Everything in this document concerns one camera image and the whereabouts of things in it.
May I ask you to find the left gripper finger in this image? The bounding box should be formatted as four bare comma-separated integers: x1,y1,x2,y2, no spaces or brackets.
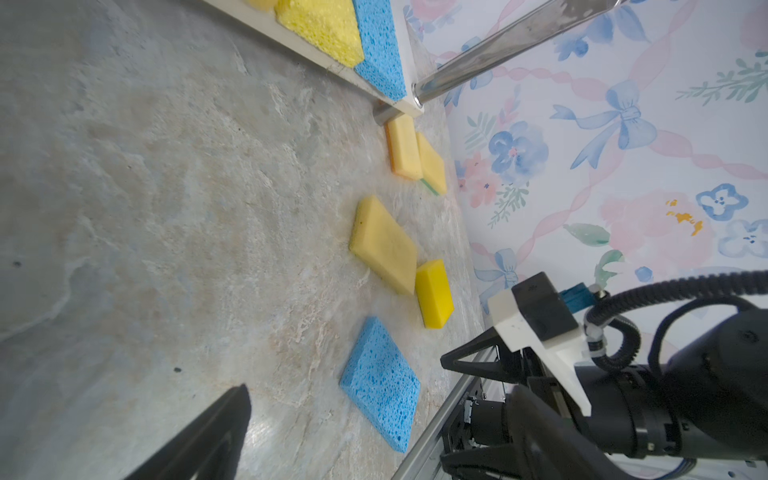
128,384,251,479

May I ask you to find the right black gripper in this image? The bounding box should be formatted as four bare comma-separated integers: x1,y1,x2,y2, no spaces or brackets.
440,308,767,479

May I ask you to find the bright yellow sponge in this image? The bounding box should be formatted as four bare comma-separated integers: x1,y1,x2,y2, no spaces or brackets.
415,259,454,329

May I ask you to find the dark yellow sponge centre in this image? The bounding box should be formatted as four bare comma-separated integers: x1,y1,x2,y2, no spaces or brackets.
416,132,447,195

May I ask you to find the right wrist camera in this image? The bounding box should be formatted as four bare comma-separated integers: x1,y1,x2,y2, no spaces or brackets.
488,272,592,417

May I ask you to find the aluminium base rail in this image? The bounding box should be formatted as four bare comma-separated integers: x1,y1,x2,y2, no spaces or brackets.
392,374,494,479

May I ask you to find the white two-tier shelf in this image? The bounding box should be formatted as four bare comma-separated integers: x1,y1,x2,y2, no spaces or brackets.
208,1,622,125

